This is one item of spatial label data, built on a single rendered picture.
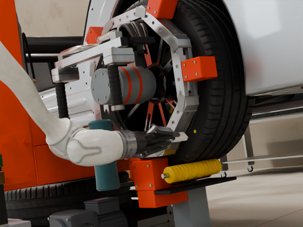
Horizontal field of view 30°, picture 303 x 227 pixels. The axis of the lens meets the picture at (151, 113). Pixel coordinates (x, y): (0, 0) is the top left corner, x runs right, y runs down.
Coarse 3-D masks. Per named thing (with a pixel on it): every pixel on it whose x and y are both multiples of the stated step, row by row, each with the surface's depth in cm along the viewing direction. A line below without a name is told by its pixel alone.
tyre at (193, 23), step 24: (144, 0) 210; (192, 0) 205; (192, 24) 191; (216, 24) 196; (192, 48) 192; (216, 48) 189; (240, 72) 195; (216, 96) 188; (240, 96) 196; (216, 120) 191; (240, 120) 199; (192, 144) 196; (216, 144) 201
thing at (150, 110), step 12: (156, 36) 230; (144, 48) 216; (156, 48) 237; (156, 60) 241; (156, 72) 217; (168, 72) 206; (156, 84) 218; (168, 84) 206; (156, 96) 218; (168, 96) 207; (132, 108) 233; (144, 108) 237; (156, 108) 215; (120, 120) 227; (132, 120) 229; (144, 120) 233; (156, 120) 237; (168, 120) 210; (192, 120) 196
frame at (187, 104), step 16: (128, 16) 206; (144, 16) 197; (160, 32) 192; (176, 32) 192; (176, 48) 186; (96, 64) 223; (176, 64) 187; (176, 80) 187; (192, 96) 186; (96, 112) 225; (112, 112) 227; (176, 112) 188; (192, 112) 189; (112, 128) 220; (176, 128) 190; (176, 144) 196
